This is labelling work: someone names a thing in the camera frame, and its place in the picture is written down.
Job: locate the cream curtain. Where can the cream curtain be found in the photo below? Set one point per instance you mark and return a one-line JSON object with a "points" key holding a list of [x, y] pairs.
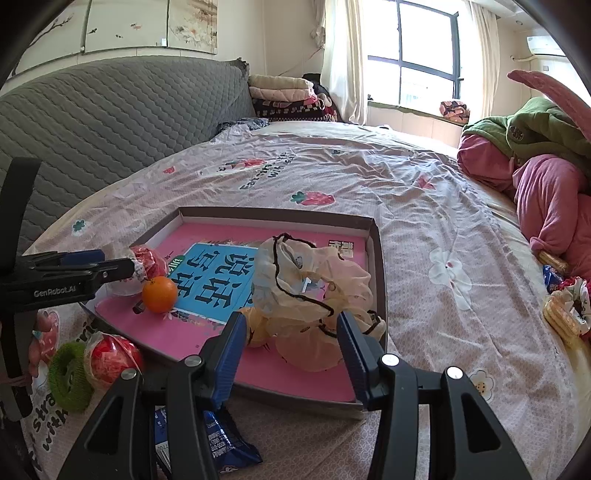
{"points": [[482, 46], [344, 55]]}

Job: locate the pink plush cushion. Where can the pink plush cushion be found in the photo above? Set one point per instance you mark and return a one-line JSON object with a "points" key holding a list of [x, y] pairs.
{"points": [[554, 92]]}

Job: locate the pink folded blanket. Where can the pink folded blanket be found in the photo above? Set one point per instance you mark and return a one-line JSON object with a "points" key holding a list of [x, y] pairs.
{"points": [[286, 94]]}

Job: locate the dark patterned cloth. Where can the dark patterned cloth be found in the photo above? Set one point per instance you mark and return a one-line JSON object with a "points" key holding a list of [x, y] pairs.
{"points": [[242, 124]]}

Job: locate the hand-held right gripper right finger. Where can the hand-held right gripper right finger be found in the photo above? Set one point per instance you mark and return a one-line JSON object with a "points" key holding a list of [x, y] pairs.
{"points": [[355, 360]]}

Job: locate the pink book with blue print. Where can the pink book with blue print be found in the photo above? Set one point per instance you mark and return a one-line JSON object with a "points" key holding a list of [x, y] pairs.
{"points": [[194, 332]]}

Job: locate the small blue packet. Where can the small blue packet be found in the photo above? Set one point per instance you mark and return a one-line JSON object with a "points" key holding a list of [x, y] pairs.
{"points": [[551, 277]]}

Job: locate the red patterned wrapper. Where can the red patterned wrapper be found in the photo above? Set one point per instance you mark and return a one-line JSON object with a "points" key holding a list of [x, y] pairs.
{"points": [[579, 300]]}

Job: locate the cream folded blanket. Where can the cream folded blanket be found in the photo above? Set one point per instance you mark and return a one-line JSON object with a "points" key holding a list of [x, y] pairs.
{"points": [[277, 82]]}

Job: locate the grey cardboard box tray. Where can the grey cardboard box tray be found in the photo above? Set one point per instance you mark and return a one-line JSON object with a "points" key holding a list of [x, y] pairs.
{"points": [[377, 277]]}

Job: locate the window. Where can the window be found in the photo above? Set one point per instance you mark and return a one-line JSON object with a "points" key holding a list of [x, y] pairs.
{"points": [[415, 37]]}

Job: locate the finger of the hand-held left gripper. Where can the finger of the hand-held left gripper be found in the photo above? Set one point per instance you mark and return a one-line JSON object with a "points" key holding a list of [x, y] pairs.
{"points": [[120, 268], [83, 257]]}

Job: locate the dark checkered folded blanket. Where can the dark checkered folded blanket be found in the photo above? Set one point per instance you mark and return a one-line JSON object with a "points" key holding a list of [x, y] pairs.
{"points": [[295, 110]]}

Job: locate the yellow cracker pack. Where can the yellow cracker pack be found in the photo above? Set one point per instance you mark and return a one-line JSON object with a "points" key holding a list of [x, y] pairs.
{"points": [[561, 316], [554, 261]]}

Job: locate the orange tangerine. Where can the orange tangerine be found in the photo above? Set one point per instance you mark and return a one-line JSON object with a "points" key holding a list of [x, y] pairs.
{"points": [[159, 295]]}

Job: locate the grey quilted headboard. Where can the grey quilted headboard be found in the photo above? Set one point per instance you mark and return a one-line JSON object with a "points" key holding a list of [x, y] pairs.
{"points": [[115, 115]]}

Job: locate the blue snack packet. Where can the blue snack packet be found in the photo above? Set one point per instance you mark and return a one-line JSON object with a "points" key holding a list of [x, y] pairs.
{"points": [[226, 438]]}

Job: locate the white air conditioner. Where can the white air conditioner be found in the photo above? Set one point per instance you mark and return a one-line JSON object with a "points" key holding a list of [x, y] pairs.
{"points": [[545, 46]]}

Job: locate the red white egg toy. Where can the red white egg toy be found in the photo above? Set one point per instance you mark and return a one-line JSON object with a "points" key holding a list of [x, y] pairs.
{"points": [[113, 360], [147, 261]]}

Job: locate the green jacket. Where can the green jacket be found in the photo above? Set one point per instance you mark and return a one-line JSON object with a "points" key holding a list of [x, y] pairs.
{"points": [[531, 124]]}

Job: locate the pink quilt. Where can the pink quilt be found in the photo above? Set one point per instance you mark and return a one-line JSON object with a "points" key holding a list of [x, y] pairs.
{"points": [[549, 198]]}

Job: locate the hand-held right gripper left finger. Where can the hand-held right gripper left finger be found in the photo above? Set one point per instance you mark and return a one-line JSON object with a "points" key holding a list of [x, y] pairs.
{"points": [[228, 360]]}

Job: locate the floral wall painting panel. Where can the floral wall painting panel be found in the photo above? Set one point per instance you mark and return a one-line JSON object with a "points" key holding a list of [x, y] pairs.
{"points": [[129, 23], [51, 32], [194, 23]]}

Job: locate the small floral blanket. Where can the small floral blanket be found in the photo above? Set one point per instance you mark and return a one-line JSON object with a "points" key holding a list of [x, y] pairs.
{"points": [[455, 110]]}

